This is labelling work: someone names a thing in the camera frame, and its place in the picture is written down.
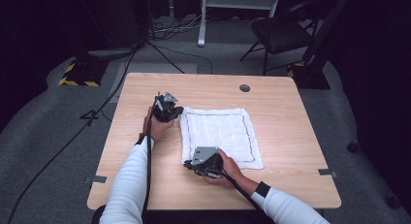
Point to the black stand with angled pole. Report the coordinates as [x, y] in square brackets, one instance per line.
[311, 73]

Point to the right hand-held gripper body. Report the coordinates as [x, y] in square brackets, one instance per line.
[206, 159]

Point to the white metal stand frame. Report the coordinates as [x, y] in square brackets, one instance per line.
[226, 1]

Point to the person's dark clothing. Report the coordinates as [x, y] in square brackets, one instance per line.
[200, 218]

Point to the striped black stand base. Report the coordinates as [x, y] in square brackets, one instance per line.
[84, 73]

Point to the black orange wristband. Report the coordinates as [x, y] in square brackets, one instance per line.
[141, 139]

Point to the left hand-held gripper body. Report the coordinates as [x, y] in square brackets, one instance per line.
[164, 107]

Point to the grey metal table bracket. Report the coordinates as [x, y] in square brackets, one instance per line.
[327, 172]
[97, 179]

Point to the white towel with red border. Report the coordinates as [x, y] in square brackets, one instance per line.
[223, 130]

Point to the person's left hand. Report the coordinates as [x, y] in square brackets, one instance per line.
[158, 128]

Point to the person's right hand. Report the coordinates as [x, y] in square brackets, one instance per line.
[231, 172]

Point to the dark equipment cabinet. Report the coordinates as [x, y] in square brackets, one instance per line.
[113, 20]

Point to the black folding chair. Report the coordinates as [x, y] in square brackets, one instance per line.
[281, 35]

